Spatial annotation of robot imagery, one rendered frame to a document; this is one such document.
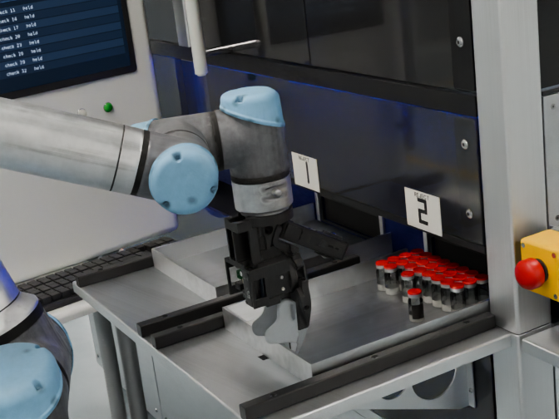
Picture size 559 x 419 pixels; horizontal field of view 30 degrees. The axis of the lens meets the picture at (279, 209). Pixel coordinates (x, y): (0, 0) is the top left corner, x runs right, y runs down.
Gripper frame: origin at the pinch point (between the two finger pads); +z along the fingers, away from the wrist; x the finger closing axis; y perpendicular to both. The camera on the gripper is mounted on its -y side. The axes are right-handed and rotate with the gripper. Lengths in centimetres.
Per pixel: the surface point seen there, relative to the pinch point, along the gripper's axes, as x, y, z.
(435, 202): -3.6, -27.4, -12.4
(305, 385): 7.9, 3.6, 1.6
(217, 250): -52, -14, 3
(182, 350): -17.5, 9.6, 3.6
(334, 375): 8.0, -0.7, 1.7
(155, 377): -139, -28, 67
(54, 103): -89, 1, -23
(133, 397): -101, -8, 51
